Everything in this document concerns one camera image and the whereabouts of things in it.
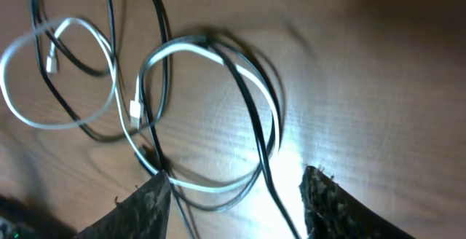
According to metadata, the long black usb cable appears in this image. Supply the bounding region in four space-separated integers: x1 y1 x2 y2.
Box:
138 34 303 239

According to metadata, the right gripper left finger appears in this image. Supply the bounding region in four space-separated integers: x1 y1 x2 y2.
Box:
75 172 171 239

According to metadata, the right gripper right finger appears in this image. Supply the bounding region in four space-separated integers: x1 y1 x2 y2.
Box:
299 165 412 239

